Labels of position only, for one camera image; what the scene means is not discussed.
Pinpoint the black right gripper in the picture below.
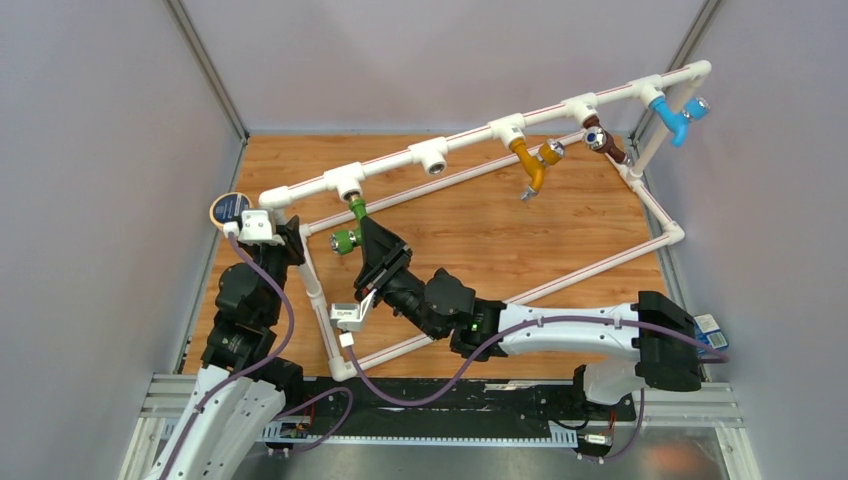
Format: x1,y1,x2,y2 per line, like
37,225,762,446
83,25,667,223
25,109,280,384
356,216,443,340

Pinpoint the green water faucet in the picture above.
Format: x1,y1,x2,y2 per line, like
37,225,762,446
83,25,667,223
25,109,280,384
330,194,368,255

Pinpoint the white PVC pipe frame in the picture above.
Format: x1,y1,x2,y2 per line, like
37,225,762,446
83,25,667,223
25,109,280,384
258,60,712,379

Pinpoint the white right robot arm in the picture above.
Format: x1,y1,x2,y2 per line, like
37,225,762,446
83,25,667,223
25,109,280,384
354,216,701,419

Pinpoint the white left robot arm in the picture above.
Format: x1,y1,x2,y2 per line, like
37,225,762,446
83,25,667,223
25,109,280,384
147,209,306,479

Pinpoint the yellow water faucet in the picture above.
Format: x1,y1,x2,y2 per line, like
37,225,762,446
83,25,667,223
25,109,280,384
508,137,565,202

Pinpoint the brown water faucet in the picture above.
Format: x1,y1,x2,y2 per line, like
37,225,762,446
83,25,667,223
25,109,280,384
582,115,629,165

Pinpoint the blue water faucet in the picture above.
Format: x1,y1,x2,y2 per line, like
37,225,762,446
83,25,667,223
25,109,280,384
648,96,711,148

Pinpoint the masking tape roll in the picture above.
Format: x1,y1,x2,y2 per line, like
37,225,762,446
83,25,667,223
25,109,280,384
209,192,252,230

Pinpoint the blue green small box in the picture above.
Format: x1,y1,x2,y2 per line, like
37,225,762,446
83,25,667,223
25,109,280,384
694,314,728,351

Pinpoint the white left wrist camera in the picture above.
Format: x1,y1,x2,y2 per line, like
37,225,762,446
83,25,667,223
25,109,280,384
222,209,279,245

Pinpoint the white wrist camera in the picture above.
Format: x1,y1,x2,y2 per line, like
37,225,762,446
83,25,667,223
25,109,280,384
222,209,279,245
329,292,375,348

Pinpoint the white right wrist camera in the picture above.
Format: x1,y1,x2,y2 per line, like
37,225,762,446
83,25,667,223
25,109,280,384
329,292,375,348

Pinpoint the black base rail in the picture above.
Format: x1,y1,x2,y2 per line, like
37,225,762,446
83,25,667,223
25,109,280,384
284,377,638,440

